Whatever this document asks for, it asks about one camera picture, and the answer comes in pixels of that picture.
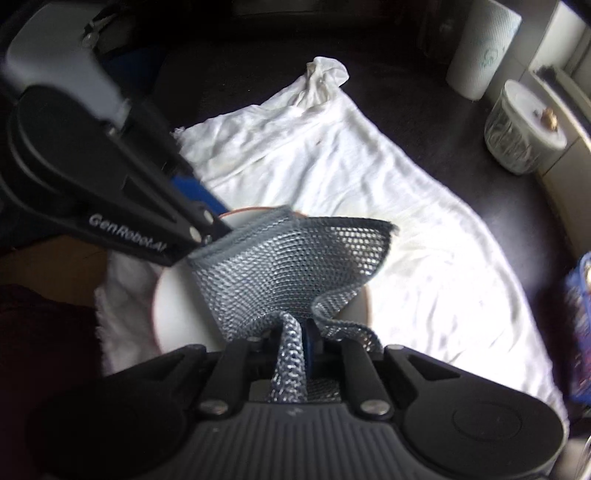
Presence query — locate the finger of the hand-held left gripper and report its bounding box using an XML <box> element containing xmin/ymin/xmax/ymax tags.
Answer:
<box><xmin>131</xmin><ymin>99</ymin><xmax>228</xmax><ymax>217</ymax></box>
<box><xmin>110</xmin><ymin>131</ymin><xmax>234</xmax><ymax>246</ymax></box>

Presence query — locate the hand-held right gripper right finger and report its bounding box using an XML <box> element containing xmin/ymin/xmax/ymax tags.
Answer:
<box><xmin>300</xmin><ymin>321</ymin><xmax>417</xmax><ymax>417</ymax></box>

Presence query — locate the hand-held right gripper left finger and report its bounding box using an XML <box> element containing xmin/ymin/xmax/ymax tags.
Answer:
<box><xmin>175</xmin><ymin>336</ymin><xmax>283</xmax><ymax>417</ymax></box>

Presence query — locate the silver mesh dish cloth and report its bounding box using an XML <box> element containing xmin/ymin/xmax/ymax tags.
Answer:
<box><xmin>187</xmin><ymin>205</ymin><xmax>400</xmax><ymax>403</ymax></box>

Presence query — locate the brown board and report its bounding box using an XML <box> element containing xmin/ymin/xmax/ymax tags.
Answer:
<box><xmin>0</xmin><ymin>242</ymin><xmax>112</xmax><ymax>306</ymax></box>

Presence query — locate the white cloth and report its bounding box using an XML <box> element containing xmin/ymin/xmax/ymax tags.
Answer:
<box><xmin>95</xmin><ymin>56</ymin><xmax>570</xmax><ymax>418</ymax></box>

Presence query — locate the dark red cloth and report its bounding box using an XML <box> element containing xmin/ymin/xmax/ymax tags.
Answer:
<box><xmin>0</xmin><ymin>282</ymin><xmax>103</xmax><ymax>416</ymax></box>

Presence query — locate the blue patterned packet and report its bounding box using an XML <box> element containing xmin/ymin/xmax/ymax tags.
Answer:
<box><xmin>564</xmin><ymin>251</ymin><xmax>591</xmax><ymax>403</ymax></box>

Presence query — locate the glass jar with white lid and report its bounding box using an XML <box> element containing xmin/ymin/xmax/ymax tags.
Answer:
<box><xmin>483</xmin><ymin>79</ymin><xmax>569</xmax><ymax>176</ymax></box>

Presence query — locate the paper towel roll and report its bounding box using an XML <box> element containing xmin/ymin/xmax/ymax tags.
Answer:
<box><xmin>445</xmin><ymin>0</ymin><xmax>523</xmax><ymax>101</ymax></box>

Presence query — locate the white appliance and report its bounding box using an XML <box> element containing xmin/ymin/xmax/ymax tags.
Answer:
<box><xmin>529</xmin><ymin>0</ymin><xmax>591</xmax><ymax>195</ymax></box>

